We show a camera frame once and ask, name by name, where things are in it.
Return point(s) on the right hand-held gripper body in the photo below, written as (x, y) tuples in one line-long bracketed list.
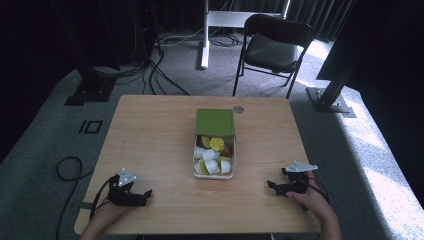
[(296, 181)]

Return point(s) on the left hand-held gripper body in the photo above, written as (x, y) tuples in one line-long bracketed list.
[(121, 195)]

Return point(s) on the person's right hand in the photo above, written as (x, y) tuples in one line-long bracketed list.
[(310, 196)]

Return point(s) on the person's left hand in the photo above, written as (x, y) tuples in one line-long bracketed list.
[(110, 211)]

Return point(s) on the white box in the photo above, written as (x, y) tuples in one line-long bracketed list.
[(213, 176)]

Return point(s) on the pile of coffee capsules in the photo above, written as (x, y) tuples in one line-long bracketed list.
[(211, 155)]

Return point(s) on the grey round table grommet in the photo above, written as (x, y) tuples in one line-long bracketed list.
[(238, 109)]

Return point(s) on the green box lid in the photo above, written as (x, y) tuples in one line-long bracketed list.
[(215, 121)]

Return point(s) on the black metal stand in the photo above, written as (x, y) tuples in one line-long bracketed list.
[(90, 90), (330, 100)]

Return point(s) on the black folding chair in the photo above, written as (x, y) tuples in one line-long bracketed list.
[(271, 50)]

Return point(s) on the dark curtain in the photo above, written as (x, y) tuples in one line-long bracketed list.
[(320, 13)]

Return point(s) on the white desk frame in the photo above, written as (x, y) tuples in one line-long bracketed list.
[(205, 40)]

